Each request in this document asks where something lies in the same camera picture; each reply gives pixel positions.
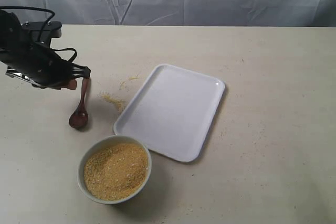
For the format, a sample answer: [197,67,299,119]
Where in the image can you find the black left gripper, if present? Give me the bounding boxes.
[1,42,91,90]

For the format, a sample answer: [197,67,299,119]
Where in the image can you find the dark brown wooden spoon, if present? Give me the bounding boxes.
[69,78,90,130]

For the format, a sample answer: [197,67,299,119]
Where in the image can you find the white ceramic bowl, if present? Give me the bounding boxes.
[77,135,152,205]

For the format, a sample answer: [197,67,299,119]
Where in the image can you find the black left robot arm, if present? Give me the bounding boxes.
[1,6,91,89]

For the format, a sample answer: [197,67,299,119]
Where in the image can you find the spilled yellow grains on table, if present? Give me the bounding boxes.
[98,74,139,114]

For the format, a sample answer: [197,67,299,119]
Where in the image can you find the white rectangular plastic tray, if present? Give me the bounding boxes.
[113,64,225,163]

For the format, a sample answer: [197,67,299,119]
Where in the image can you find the black camera cable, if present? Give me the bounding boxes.
[0,6,78,63]

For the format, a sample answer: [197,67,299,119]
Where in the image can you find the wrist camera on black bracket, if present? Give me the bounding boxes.
[22,21,62,47]

